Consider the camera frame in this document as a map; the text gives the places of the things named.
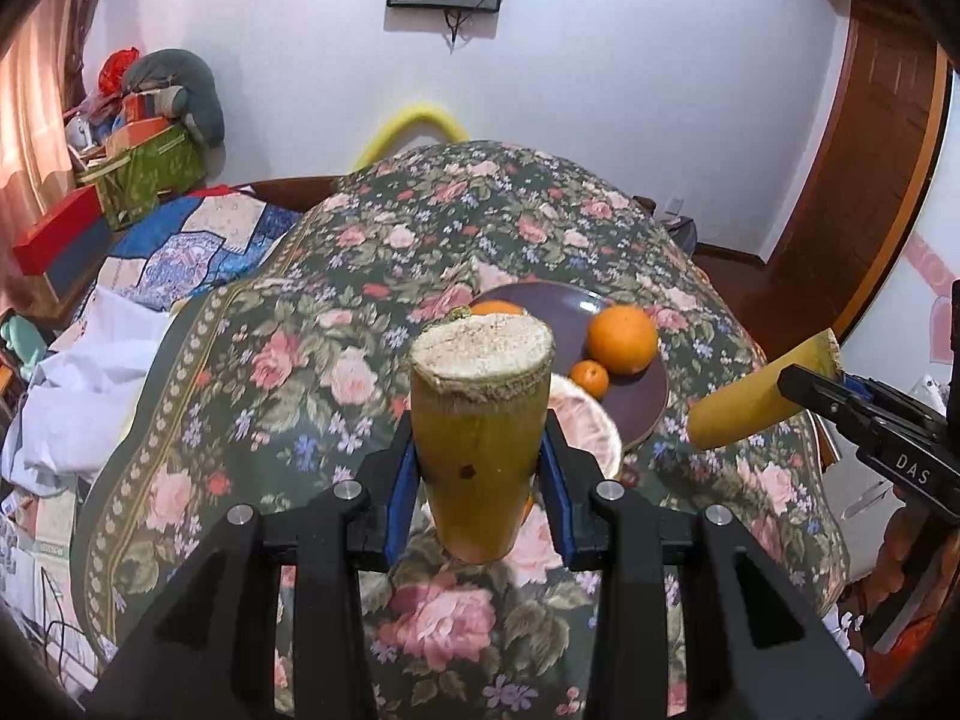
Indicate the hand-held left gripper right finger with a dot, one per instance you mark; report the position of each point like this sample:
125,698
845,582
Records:
556,491

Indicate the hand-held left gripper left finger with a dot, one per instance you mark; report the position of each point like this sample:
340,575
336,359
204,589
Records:
401,484

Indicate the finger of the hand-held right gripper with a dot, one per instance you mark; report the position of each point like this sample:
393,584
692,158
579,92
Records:
874,390
817,394

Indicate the yellow banana half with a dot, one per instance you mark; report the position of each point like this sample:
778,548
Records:
750,397

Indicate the yellow sugarcane piece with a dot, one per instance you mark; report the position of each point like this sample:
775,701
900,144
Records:
476,427

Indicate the small tangerine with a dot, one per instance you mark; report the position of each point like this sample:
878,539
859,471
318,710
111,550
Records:
589,379

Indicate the large orange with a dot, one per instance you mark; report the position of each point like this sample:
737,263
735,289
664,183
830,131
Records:
621,339

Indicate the purple plate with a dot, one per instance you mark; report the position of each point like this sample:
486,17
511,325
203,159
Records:
555,315

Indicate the orange with green stem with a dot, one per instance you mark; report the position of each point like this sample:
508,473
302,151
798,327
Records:
495,308

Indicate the floral blanket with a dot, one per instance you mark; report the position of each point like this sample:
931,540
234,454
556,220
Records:
300,360

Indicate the grey backpack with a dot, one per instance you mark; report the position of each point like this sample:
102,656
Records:
679,232

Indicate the blue patchwork quilt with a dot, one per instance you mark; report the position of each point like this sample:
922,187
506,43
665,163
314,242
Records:
187,255

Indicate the white cloth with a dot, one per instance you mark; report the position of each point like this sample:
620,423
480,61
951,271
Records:
90,375

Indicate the green box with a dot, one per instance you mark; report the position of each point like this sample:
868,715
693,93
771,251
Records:
150,172

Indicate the mint green toy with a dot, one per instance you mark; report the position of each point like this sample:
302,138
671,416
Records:
19,341

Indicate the red and grey box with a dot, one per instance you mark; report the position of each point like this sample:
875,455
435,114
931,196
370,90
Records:
52,229

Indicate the orange box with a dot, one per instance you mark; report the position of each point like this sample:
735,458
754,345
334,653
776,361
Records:
139,135

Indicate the grey plush toy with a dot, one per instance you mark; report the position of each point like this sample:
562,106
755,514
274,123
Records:
187,79

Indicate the red bag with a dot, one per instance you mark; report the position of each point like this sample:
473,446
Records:
116,71

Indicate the peach curtain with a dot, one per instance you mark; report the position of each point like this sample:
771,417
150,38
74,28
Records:
30,112

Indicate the brown curtain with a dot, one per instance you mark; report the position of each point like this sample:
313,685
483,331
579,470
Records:
86,7

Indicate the wooden door frame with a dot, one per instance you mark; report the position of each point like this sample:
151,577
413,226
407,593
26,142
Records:
862,165

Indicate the wooden bed frame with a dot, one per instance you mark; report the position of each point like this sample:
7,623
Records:
292,191

